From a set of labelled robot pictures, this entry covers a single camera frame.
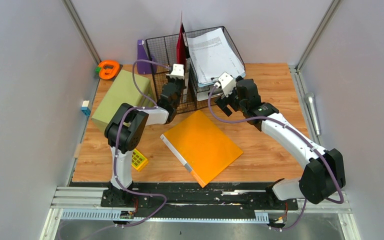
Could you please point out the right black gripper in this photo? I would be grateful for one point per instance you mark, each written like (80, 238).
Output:
(224, 102)

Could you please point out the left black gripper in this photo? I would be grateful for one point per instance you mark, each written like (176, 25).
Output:
(183, 82)

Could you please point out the black clip file folder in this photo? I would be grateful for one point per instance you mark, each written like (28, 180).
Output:
(186, 79)

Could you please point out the white clipboard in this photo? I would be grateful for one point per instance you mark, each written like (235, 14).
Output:
(204, 93)

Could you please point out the red folder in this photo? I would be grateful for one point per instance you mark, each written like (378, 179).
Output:
(181, 46)

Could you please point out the black wire mesh basket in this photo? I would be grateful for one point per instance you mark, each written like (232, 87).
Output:
(163, 51)

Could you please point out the papers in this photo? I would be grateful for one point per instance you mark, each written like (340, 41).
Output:
(212, 55)

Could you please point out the orange folder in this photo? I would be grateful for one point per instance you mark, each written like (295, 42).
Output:
(201, 147)

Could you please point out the green drawer cabinet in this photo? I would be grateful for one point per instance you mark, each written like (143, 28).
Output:
(122, 90)

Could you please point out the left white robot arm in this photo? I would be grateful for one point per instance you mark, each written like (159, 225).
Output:
(126, 128)

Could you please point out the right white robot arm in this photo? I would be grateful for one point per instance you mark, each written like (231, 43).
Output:
(323, 174)

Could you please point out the purple tape dispenser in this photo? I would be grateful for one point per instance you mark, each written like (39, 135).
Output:
(143, 68)

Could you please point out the orange tape roll holder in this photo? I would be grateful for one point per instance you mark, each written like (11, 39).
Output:
(108, 69)

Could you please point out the yellow grid box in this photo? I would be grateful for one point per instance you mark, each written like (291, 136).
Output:
(139, 161)

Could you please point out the blue white toy brick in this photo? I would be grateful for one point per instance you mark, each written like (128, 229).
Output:
(86, 108)

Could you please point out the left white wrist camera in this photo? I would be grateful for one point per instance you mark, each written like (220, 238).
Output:
(177, 71)

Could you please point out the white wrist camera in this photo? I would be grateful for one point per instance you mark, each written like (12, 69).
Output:
(226, 83)
(177, 71)

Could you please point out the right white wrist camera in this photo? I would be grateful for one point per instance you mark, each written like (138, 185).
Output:
(226, 83)

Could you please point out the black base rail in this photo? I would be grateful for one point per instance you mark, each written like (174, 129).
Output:
(187, 200)

